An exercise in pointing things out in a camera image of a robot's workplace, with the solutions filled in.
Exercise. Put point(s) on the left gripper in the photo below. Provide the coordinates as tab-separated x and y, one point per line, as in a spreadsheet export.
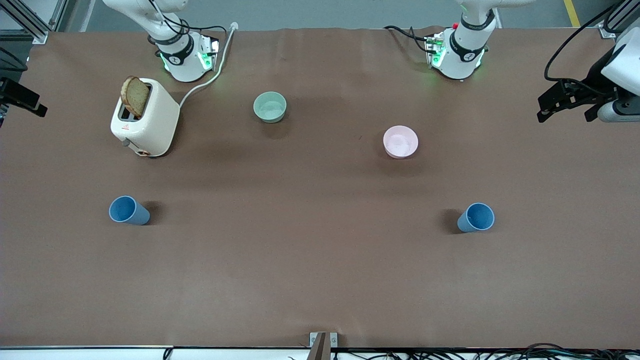
594	76

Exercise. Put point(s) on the blue plastic cup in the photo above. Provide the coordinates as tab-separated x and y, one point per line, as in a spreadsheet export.
125	210
477	217

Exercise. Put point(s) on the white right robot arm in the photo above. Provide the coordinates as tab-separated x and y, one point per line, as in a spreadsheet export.
182	65

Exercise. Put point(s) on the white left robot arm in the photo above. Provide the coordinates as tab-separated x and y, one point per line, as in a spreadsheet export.
462	62

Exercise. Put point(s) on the brown bread slice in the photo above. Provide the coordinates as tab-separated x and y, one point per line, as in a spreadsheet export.
135	97

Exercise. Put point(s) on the cream white toaster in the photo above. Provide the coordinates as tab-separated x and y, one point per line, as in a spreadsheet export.
150	125

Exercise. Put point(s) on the pink bowl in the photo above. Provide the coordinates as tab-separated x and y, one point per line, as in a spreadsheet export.
400	141

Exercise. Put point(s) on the green bowl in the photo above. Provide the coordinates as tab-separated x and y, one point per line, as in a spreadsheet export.
270	107

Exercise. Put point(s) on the aluminium frame profile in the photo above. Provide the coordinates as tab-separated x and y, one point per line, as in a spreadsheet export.
607	31
30	25

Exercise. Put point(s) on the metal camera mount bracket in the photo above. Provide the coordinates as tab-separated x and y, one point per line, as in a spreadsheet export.
320	345

